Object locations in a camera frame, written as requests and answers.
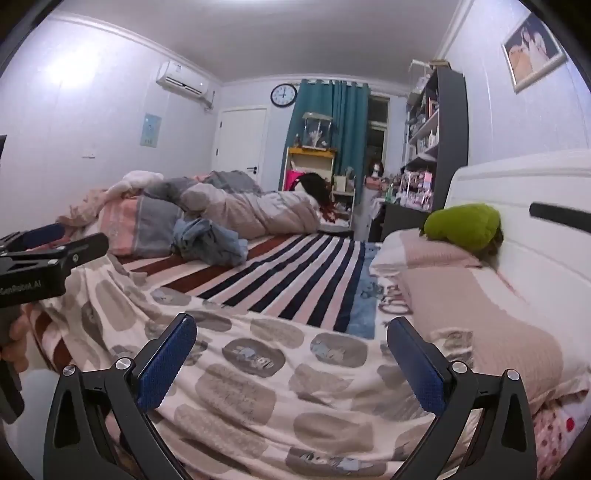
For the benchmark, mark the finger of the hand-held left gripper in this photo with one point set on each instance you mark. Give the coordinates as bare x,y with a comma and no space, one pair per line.
83,251
41,234

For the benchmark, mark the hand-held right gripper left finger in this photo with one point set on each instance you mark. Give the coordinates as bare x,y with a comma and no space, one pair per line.
168,364

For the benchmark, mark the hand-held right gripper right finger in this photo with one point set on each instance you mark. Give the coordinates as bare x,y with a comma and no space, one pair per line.
418,364

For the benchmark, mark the patterned beige blanket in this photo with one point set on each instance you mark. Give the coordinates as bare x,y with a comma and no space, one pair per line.
258,392

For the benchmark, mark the person's left hand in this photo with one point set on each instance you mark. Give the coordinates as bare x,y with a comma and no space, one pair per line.
14,334

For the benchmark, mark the pink pillow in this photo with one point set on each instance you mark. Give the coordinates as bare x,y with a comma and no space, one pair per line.
485,323

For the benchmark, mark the crumpled blue garment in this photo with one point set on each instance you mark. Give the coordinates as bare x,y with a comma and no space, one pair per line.
207,244

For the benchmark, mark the green plush toy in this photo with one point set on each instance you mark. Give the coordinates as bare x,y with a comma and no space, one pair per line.
464,226

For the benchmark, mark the dotted pink bedsheet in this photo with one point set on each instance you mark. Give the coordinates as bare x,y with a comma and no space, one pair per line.
554,434

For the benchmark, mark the striped fleece blanket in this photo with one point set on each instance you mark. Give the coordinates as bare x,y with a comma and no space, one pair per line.
295,267

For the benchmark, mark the pink and grey quilt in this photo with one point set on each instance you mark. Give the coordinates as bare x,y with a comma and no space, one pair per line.
258,212

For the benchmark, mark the white door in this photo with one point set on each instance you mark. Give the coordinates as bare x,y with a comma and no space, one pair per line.
240,143

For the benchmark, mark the white air conditioner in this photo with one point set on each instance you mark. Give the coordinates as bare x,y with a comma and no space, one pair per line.
184,81

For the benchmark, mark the black plush toy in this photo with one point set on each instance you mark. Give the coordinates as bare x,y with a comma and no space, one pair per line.
314,187

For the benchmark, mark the window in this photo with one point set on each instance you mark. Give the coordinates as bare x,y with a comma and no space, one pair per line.
376,138

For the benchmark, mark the yellow shelf unit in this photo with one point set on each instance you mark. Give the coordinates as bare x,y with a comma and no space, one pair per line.
309,154

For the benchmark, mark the dark bookshelf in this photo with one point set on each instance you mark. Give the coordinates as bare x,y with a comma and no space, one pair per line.
450,120

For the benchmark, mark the glass display case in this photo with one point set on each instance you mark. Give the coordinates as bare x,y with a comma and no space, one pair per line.
317,129

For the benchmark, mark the teal curtain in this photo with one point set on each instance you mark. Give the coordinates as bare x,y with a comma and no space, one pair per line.
323,106

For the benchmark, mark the blue wall poster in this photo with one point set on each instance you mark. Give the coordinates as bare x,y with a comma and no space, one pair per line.
151,130

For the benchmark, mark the round wall clock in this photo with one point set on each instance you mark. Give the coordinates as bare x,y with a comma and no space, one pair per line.
284,95

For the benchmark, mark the framed wall photo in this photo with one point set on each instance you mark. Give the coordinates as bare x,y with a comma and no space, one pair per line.
533,50

